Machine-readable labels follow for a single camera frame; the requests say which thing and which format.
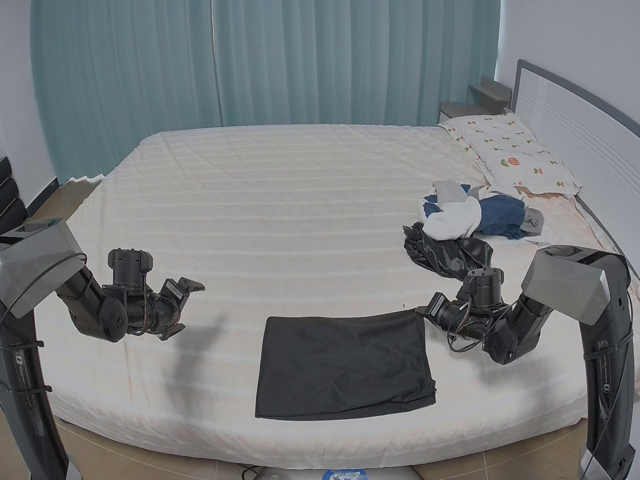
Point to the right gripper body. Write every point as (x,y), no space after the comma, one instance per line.
(442,313)

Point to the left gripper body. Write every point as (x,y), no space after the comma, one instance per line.
(167,308)

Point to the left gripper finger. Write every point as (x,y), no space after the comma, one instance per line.
(194,286)
(170,333)

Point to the black T-shirt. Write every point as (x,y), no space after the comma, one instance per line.
(345,363)

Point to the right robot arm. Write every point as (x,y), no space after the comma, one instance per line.
(575,288)

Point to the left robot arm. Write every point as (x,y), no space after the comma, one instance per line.
(30,288)

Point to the pile of clothes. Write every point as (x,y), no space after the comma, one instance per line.
(455,218)

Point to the bed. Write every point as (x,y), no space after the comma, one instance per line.
(300,193)

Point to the black shiny garment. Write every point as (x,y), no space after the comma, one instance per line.
(450,255)

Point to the white printed pillow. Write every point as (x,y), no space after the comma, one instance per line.
(510,150)

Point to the black chest of drawers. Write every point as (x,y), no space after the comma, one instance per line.
(10,198)

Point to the grey bedside table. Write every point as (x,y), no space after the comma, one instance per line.
(462,109)

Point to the blue-green curtain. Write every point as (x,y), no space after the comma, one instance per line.
(360,43)
(125,68)

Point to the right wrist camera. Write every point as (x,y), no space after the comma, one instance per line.
(482,288)

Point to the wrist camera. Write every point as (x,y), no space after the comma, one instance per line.
(482,288)
(131,267)

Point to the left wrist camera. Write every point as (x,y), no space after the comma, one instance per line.
(131,267)

